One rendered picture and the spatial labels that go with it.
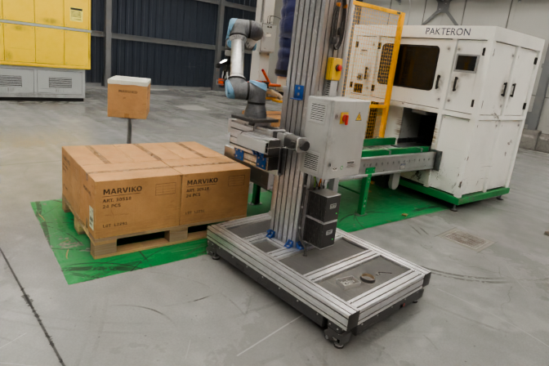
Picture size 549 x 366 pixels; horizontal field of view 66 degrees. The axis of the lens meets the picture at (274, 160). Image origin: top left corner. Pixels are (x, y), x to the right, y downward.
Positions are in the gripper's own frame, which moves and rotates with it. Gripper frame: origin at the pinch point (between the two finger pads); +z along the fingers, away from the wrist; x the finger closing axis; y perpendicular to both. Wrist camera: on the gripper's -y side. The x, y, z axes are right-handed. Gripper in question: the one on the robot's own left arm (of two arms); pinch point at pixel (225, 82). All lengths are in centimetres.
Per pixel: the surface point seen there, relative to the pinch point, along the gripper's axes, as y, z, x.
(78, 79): 19, 77, 728
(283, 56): 51, -24, -2
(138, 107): -19, 47, 160
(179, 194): -43, 80, -25
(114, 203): -89, 82, -27
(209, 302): -54, 119, -104
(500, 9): 878, -187, 293
